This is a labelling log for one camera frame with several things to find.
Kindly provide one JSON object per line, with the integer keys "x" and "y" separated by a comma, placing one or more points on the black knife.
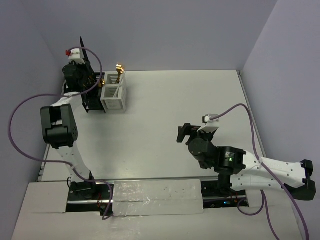
{"x": 85, "y": 55}

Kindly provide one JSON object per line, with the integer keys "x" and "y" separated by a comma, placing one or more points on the gold spoon green handle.
{"x": 101, "y": 83}

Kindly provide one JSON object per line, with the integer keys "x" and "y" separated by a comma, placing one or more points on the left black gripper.
{"x": 85, "y": 67}

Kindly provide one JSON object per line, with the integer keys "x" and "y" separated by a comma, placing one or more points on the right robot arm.
{"x": 239, "y": 170}

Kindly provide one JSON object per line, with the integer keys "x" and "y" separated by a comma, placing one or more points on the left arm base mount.
{"x": 89, "y": 197}

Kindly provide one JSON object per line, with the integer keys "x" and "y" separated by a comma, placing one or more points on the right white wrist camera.
{"x": 211, "y": 123}

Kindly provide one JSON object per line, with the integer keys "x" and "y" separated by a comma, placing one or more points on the gold fork green handle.
{"x": 119, "y": 69}
{"x": 123, "y": 70}

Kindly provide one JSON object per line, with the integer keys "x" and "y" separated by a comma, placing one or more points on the white utensil caddy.
{"x": 108, "y": 90}

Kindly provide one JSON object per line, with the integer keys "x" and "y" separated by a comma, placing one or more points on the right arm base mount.
{"x": 214, "y": 198}

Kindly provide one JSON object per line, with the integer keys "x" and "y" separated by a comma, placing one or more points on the black utensil caddy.
{"x": 91, "y": 101}

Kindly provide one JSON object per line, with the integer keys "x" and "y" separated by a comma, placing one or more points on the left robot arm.
{"x": 59, "y": 128}

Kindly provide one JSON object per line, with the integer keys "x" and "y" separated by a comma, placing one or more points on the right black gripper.
{"x": 187, "y": 128}

